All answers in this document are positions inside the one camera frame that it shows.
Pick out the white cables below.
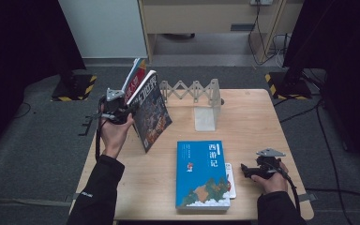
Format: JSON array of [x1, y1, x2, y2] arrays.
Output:
[[272, 32, 292, 68]]

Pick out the white caterpillar picture book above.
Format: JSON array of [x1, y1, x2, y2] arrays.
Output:
[[224, 162, 237, 200]]

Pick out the person's right hand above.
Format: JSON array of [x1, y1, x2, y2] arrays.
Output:
[[251, 160, 290, 195]]

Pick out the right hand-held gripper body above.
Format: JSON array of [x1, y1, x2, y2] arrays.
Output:
[[254, 148, 286, 181]]

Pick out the black hanging cable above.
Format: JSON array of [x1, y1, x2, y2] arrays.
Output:
[[247, 4, 278, 67]]

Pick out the long black floor cable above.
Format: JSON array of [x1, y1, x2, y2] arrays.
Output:
[[314, 98, 348, 225]]

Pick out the dark illustrated magazine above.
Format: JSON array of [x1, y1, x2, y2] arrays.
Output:
[[126, 69, 173, 154]]

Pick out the thick blue book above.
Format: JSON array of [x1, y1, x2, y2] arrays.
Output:
[[175, 140, 232, 211]]

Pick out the hand-held gripper cable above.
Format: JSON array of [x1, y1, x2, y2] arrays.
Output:
[[85, 113, 108, 161], [273, 162, 302, 218]]

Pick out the black tape mark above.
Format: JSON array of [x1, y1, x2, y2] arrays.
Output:
[[78, 115, 94, 137]]

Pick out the black hazard-striped stand base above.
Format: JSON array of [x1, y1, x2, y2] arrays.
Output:
[[264, 71, 313, 101], [51, 73, 98, 102]]

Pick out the black curtain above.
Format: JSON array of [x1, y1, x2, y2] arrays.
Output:
[[282, 0, 360, 172], [0, 0, 87, 158]]

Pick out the white panel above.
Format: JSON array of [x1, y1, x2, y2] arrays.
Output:
[[58, 0, 148, 59]]

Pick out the person's left hand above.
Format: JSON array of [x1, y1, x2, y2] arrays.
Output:
[[99, 112, 135, 159]]

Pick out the expandable metal book rack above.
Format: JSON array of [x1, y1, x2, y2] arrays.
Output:
[[158, 78, 223, 132]]

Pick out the thin black floor cable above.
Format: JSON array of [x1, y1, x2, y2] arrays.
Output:
[[304, 187, 360, 203]]

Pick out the beige wooden desk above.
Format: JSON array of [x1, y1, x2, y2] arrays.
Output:
[[137, 0, 306, 65]]

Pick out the grey portrait magazine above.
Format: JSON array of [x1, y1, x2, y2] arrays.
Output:
[[120, 57, 147, 105]]

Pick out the right hand-held gripper cable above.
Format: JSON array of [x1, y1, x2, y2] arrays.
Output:
[[273, 162, 302, 218]]

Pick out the left hand-held gripper cable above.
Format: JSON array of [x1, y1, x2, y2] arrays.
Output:
[[85, 113, 108, 161]]

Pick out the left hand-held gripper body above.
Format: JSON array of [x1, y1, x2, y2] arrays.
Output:
[[97, 88, 133, 126]]

